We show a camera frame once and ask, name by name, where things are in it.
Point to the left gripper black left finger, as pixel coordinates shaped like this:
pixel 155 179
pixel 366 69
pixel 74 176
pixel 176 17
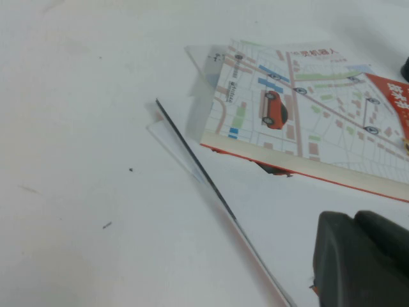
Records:
pixel 345 272

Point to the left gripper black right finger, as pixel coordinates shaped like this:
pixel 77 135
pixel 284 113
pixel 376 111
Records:
pixel 390 243

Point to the black mesh pen holder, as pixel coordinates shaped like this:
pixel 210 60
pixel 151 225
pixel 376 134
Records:
pixel 406 68

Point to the white Leador logistics brochure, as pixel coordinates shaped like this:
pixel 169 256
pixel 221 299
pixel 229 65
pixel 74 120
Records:
pixel 271 208

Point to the map cover paperback book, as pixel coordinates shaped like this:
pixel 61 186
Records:
pixel 319 112

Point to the white AgileX brochure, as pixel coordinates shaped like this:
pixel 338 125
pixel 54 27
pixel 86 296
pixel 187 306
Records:
pixel 199 105

